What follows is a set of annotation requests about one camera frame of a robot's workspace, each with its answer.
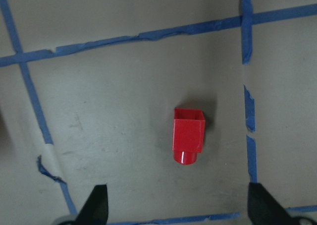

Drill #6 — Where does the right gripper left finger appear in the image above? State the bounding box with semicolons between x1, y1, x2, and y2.
74;184;108;225

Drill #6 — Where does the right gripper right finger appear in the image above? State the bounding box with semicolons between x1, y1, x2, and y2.
247;182;303;225

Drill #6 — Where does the red one-stud block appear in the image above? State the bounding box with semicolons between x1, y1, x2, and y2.
172;108;206;165

